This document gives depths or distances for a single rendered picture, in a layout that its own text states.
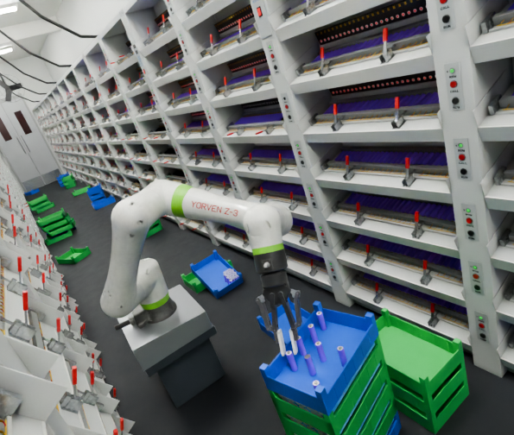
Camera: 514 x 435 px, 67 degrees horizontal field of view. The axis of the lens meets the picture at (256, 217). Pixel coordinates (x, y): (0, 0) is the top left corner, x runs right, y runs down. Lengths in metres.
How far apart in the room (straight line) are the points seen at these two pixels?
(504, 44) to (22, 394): 1.12
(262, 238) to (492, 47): 0.71
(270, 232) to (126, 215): 0.45
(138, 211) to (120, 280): 0.29
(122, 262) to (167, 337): 0.41
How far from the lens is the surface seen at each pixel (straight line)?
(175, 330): 1.64
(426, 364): 1.47
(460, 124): 1.19
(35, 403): 0.63
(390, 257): 1.69
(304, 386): 1.14
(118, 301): 1.50
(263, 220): 1.05
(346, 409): 1.15
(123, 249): 1.32
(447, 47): 1.15
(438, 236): 1.44
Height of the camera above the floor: 1.23
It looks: 22 degrees down
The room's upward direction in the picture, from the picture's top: 19 degrees counter-clockwise
